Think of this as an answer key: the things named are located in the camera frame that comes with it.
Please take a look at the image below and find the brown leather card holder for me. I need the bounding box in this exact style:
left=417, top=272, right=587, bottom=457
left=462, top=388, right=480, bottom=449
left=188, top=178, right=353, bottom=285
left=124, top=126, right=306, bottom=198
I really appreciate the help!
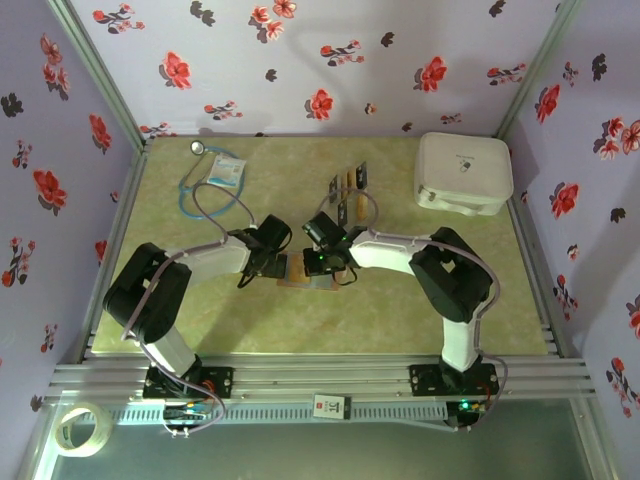
left=277, top=252, right=337, bottom=294

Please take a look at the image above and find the white blue sealed packet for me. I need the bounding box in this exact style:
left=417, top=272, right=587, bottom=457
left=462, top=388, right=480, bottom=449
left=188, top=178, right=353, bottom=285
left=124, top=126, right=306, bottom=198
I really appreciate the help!
left=206, top=153, right=247, bottom=189

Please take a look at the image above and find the blue stethoscope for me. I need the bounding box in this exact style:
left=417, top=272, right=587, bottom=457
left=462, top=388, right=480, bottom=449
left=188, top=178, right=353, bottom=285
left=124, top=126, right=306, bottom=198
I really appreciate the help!
left=178, top=140, right=247, bottom=221

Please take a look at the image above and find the red white label tag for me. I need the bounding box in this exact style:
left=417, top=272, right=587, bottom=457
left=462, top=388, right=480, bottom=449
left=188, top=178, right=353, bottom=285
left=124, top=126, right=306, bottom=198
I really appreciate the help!
left=312, top=393, right=351, bottom=420

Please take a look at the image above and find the white zip case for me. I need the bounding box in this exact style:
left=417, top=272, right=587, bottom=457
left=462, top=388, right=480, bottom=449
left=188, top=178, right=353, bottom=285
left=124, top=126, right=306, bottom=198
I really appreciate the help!
left=412, top=132, right=515, bottom=217

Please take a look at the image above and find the small controller circuit board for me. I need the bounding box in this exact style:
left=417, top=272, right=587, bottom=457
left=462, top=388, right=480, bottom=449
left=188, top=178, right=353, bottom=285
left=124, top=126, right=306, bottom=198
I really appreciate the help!
left=162, top=404, right=211, bottom=421
left=457, top=399, right=489, bottom=419

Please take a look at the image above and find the clear tape roll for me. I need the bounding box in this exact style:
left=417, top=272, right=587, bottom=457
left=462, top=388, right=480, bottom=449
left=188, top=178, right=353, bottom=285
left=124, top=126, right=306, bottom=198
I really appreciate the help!
left=53, top=401, right=112, bottom=459

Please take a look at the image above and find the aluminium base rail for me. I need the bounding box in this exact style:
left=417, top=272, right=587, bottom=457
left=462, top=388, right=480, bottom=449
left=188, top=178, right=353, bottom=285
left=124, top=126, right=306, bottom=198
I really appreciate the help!
left=47, top=354, right=599, bottom=401

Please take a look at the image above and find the grey slotted cable duct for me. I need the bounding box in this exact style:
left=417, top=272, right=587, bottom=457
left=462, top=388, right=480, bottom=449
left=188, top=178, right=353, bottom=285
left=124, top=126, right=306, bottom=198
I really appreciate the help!
left=107, top=402, right=449, bottom=426

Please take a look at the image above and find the aluminium side rail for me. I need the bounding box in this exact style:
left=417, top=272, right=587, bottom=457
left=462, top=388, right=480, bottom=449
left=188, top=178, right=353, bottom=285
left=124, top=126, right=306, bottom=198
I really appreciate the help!
left=502, top=138, right=569, bottom=359
left=77, top=139, right=151, bottom=364

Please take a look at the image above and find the grey right arm cable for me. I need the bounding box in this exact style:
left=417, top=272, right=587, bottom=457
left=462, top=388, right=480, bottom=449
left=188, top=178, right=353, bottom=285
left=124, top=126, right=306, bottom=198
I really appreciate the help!
left=317, top=187, right=511, bottom=434

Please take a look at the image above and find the aluminium corner post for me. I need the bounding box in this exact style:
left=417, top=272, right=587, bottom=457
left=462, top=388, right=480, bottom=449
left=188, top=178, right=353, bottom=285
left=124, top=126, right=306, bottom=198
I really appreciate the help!
left=44, top=0, right=151, bottom=151
left=494, top=0, right=586, bottom=141

